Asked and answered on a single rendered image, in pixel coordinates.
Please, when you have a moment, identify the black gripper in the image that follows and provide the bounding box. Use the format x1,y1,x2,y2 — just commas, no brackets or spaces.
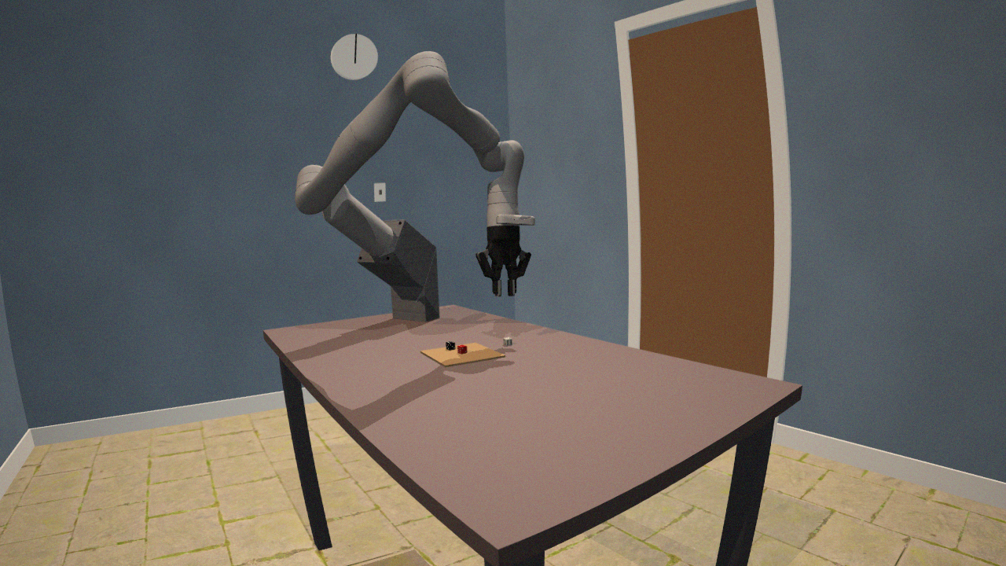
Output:
475,226,531,296

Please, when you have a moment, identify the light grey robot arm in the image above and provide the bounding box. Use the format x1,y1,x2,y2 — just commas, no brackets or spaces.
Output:
295,51,535,256

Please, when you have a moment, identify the tan square mat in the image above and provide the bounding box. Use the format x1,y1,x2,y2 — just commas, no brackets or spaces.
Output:
420,343,505,367

